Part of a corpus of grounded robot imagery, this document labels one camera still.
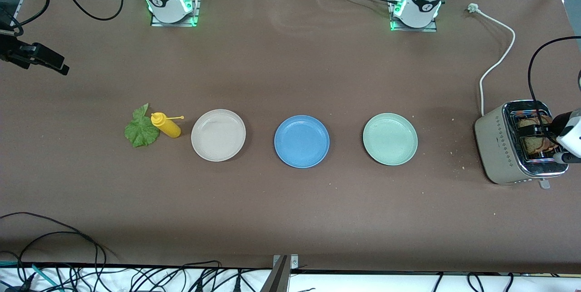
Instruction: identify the brown bread slice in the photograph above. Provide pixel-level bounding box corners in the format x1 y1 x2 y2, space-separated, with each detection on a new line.
538 117 560 154
517 117 543 153

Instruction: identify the green lettuce leaf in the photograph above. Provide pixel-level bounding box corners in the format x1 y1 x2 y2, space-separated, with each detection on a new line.
124 103 160 148

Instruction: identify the yellow squeeze bottle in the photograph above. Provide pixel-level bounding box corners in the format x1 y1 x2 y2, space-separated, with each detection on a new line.
150 112 185 139

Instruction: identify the pale green round plate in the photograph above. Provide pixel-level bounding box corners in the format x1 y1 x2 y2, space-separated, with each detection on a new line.
362 113 419 166

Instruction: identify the white round plate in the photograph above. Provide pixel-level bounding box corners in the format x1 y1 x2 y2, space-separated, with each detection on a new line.
191 109 246 162

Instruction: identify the blue round plate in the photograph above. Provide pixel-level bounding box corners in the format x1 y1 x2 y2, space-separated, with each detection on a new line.
274 115 330 168

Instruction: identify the beige chrome toaster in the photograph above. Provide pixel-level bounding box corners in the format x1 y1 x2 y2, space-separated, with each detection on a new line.
474 99 569 190

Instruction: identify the white toaster power cable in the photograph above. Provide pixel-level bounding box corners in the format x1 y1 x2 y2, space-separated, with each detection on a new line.
468 3 516 117

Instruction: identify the long looped black cable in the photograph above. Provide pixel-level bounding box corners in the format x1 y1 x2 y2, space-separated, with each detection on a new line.
0 213 107 292

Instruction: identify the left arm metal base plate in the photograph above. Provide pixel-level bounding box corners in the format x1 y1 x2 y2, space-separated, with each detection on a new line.
389 0 438 32

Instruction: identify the teal cable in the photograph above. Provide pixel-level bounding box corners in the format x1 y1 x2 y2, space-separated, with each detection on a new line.
0 261 62 292

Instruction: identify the metal table bracket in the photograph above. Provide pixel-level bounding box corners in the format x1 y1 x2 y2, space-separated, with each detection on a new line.
260 254 299 292

